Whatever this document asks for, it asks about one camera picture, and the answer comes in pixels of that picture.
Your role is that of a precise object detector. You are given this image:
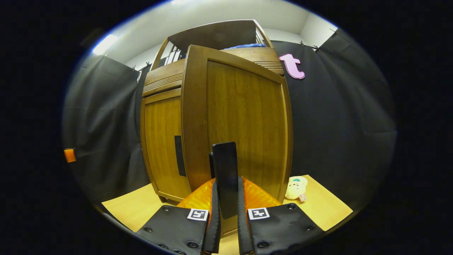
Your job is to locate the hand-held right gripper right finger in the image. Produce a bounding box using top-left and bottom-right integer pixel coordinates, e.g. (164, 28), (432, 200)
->
(236, 176), (325, 255)

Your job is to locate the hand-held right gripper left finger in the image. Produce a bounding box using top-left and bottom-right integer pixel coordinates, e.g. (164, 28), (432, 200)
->
(136, 178), (222, 255)

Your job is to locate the wooden shoe cabinet door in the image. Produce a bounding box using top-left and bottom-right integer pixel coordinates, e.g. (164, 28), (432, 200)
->
(141, 89), (191, 199)
(180, 45), (293, 238)

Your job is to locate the wooden double-door shoe cabinet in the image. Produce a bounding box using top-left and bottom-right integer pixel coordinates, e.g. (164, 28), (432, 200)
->
(140, 19), (286, 206)

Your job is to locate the cream plush toy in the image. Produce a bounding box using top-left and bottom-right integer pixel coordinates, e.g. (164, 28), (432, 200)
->
(285, 176), (308, 202)

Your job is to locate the ceiling light panel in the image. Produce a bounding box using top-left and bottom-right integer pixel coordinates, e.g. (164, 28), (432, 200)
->
(93, 34), (119, 55)

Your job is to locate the black backdrop cloth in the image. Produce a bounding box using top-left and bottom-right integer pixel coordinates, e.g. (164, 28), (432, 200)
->
(62, 28), (397, 209)

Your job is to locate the blue towel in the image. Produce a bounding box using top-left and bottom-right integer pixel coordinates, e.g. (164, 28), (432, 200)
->
(224, 43), (266, 50)

